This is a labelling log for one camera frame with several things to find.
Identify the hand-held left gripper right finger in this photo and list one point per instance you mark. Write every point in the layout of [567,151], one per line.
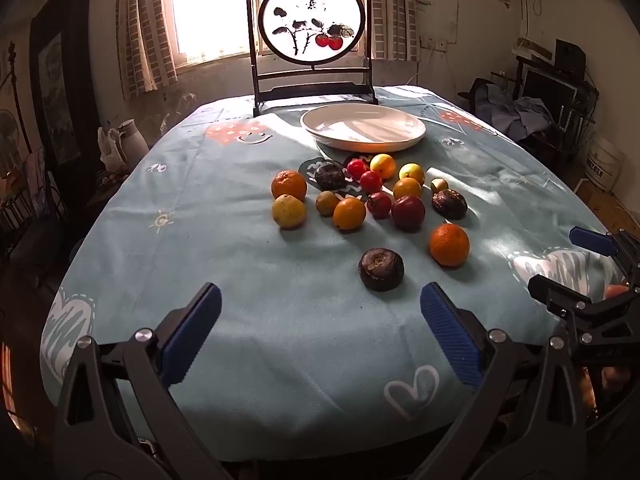
[450,332]

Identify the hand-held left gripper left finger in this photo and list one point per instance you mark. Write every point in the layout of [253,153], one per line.
[192,332]

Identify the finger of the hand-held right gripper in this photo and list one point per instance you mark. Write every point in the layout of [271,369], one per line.
[592,241]
[565,300]

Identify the large orange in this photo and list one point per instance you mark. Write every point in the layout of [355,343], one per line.
[449,245]

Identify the large dark red fruit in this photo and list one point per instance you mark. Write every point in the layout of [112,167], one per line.
[408,214]

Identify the dark water chestnut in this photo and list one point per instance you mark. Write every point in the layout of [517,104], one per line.
[449,204]
[329,176]

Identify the small dark red fruit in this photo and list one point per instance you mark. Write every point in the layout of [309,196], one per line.
[379,205]

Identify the small green-brown fruit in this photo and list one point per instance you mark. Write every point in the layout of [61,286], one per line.
[327,203]
[439,185]

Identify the yellow pear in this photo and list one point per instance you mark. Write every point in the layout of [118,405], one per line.
[288,212]

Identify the yellow-green citrus fruit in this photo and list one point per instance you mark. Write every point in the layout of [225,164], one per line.
[412,173]

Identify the red tomato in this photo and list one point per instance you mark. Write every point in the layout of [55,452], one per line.
[356,167]
[371,182]

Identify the bumpy orange tangerine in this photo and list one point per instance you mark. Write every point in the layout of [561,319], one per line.
[288,185]

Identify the dark water chestnut back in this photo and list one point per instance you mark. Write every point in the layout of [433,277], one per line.
[329,176]

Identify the white round plate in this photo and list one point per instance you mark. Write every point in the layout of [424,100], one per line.
[363,127]

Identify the person's right hand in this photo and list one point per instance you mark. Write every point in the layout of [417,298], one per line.
[616,291]

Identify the white bucket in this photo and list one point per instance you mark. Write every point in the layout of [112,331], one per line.
[605,165]

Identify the light blue printed tablecloth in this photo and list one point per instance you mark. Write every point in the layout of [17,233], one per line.
[280,320]

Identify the pile of clothes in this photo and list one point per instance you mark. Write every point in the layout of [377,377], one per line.
[510,110]

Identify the monitor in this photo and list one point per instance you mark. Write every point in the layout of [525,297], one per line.
[547,87]

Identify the black speaker box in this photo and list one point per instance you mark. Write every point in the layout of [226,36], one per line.
[570,55]

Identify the white plastic bag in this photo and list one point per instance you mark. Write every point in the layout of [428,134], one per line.
[109,150]

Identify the white jug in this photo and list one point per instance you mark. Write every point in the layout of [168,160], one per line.
[132,140]

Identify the checked curtain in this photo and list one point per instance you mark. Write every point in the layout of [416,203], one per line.
[395,10]
[145,35]

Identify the window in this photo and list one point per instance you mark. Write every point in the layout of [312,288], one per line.
[210,10]

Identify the black framed round painted screen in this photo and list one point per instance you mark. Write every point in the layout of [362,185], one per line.
[312,15]

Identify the wall socket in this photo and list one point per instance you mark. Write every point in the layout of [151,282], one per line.
[433,43]

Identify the dark framed wall picture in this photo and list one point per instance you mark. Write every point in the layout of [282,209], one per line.
[60,75]

